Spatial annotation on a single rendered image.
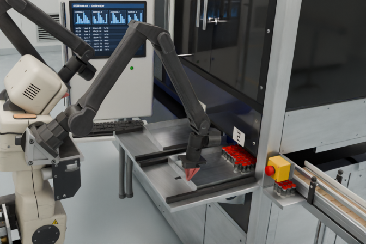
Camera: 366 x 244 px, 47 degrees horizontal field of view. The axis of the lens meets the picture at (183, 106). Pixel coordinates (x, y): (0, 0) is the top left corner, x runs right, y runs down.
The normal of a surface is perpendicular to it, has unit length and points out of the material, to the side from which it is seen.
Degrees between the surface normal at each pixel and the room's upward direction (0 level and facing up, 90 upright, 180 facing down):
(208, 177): 0
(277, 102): 90
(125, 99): 90
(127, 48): 86
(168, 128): 0
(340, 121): 90
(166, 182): 0
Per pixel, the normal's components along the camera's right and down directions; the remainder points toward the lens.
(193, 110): 0.33, 0.22
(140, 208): 0.04, -0.92
